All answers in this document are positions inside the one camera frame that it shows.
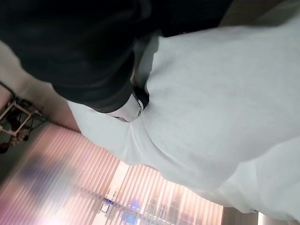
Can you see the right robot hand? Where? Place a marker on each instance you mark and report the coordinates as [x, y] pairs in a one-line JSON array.
[[77, 51]]

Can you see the vertical window blinds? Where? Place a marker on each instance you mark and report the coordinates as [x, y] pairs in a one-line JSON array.
[[77, 178]]

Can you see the white bed sheet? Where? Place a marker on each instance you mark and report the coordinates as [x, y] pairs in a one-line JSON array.
[[211, 105]]

